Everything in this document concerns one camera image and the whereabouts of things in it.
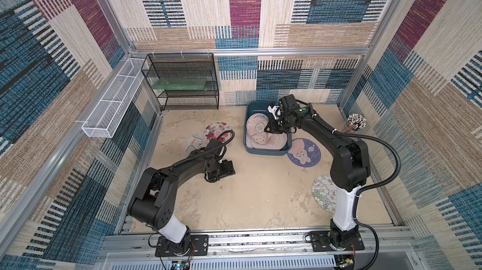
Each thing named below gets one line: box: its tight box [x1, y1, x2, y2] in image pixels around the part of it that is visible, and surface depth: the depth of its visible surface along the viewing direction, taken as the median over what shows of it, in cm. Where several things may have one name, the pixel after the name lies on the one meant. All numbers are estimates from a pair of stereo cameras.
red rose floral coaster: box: [202, 121, 233, 144], surface depth 114 cm
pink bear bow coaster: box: [252, 132, 288, 151], surface depth 103 cm
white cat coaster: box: [184, 133, 208, 156], surface depth 107 cm
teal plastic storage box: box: [243, 101, 293, 156], surface depth 101 cm
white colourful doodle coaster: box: [246, 113, 272, 146], surface depth 98 cm
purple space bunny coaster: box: [286, 137, 322, 168], surface depth 101 cm
